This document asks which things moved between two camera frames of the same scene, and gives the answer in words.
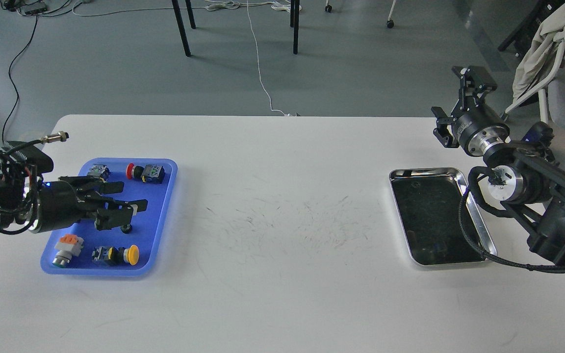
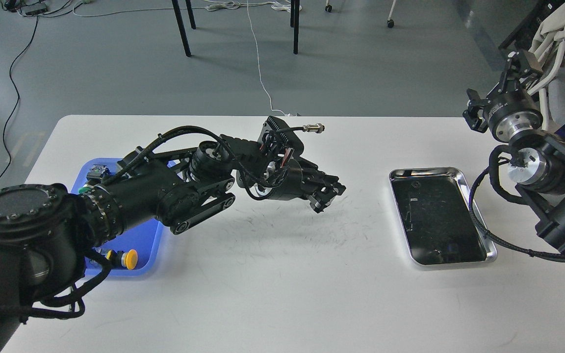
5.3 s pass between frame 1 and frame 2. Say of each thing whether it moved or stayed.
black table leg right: stayed
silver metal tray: stayed
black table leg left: stayed
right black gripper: moved
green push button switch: stayed
